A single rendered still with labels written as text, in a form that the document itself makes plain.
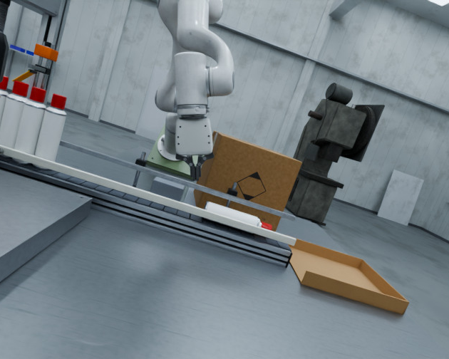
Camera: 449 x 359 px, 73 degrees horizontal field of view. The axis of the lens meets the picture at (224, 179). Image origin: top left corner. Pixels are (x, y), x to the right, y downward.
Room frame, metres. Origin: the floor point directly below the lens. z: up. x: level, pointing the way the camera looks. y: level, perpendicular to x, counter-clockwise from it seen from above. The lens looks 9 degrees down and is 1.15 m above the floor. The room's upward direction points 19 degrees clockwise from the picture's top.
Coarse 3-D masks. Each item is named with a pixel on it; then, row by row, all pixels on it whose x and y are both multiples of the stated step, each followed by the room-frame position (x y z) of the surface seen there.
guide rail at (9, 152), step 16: (32, 160) 0.77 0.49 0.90; (48, 160) 0.78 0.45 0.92; (80, 176) 0.78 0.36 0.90; (96, 176) 0.78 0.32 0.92; (128, 192) 0.79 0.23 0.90; (144, 192) 0.80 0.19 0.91; (176, 208) 0.80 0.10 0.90; (192, 208) 0.81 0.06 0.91; (240, 224) 0.82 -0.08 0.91; (288, 240) 0.84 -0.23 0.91
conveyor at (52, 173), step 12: (72, 180) 0.79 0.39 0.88; (84, 180) 0.82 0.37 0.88; (108, 192) 0.80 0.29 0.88; (120, 192) 0.83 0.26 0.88; (144, 204) 0.80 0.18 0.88; (156, 204) 0.83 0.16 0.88; (180, 216) 0.81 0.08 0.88; (192, 216) 0.84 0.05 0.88; (228, 228) 0.85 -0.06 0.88; (264, 240) 0.85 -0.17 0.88; (276, 240) 0.89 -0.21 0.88
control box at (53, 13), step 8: (16, 0) 0.86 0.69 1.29; (24, 0) 0.85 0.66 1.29; (32, 0) 0.86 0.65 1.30; (40, 0) 0.87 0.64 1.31; (48, 0) 0.89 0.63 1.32; (56, 0) 0.91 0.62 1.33; (32, 8) 0.90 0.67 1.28; (40, 8) 0.88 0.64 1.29; (48, 8) 0.89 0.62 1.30; (56, 8) 0.91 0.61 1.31
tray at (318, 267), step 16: (304, 256) 0.96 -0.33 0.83; (320, 256) 1.02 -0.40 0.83; (336, 256) 1.03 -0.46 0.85; (352, 256) 1.03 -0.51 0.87; (304, 272) 0.83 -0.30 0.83; (320, 272) 0.87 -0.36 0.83; (336, 272) 0.92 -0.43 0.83; (352, 272) 0.97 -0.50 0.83; (368, 272) 0.98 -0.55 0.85; (320, 288) 0.76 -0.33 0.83; (336, 288) 0.76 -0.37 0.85; (352, 288) 0.77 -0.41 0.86; (368, 288) 0.88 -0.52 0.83; (384, 288) 0.88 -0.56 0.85; (368, 304) 0.77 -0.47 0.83; (384, 304) 0.78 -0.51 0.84; (400, 304) 0.78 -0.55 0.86
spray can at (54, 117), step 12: (60, 96) 0.80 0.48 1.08; (48, 108) 0.79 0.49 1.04; (60, 108) 0.80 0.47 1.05; (48, 120) 0.78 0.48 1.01; (60, 120) 0.80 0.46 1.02; (48, 132) 0.79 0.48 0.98; (60, 132) 0.81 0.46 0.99; (48, 144) 0.79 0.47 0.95; (48, 156) 0.79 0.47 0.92; (36, 168) 0.78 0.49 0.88
